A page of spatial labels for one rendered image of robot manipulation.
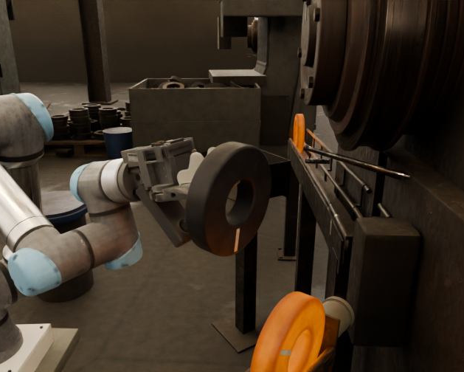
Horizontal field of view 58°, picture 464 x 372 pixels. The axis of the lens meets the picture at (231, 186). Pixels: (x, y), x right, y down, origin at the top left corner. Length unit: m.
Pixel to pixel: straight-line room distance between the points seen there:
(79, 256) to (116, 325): 1.16
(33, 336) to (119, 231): 0.60
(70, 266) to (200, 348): 1.06
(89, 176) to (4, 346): 0.61
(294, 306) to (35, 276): 0.38
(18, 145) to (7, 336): 0.49
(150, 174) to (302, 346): 0.33
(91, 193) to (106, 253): 0.11
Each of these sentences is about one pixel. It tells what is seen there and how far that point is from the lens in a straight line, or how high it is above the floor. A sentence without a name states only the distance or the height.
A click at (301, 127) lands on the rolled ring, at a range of 1.99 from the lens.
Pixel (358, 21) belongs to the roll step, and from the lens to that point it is 0.78.
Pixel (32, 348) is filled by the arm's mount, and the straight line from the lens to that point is 1.26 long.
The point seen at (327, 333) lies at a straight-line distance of 0.69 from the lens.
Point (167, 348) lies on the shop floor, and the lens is 1.72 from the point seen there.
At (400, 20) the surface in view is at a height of 1.14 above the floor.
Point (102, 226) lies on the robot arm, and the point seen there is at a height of 0.80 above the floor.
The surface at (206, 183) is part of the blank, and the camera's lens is 0.51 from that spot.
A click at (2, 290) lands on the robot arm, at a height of 0.53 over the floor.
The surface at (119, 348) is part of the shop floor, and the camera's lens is 1.76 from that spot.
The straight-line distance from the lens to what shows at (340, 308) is 0.74.
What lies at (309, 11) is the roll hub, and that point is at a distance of 0.90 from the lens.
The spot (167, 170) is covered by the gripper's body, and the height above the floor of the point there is 0.93.
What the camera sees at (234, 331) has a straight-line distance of 1.77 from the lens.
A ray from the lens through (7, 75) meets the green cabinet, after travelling 4.60.
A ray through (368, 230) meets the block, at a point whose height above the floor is 0.80.
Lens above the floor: 1.11
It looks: 20 degrees down
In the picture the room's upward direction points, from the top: straight up
